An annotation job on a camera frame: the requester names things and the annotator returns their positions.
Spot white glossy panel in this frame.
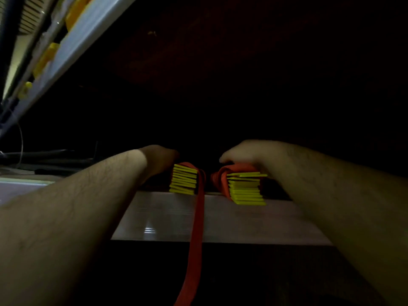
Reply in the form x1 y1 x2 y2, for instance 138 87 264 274
110 191 334 247

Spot person's right forearm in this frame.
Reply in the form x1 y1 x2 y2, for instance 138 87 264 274
264 142 408 306

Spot person's left forearm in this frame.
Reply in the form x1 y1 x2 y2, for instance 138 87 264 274
0 149 149 306

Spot person's right hand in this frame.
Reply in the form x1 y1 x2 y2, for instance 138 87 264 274
219 139 287 179

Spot rows of yellow folded seats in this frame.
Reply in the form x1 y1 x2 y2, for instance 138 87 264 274
17 0 95 99

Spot person's left hand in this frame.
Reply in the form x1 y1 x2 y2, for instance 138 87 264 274
139 144 179 185

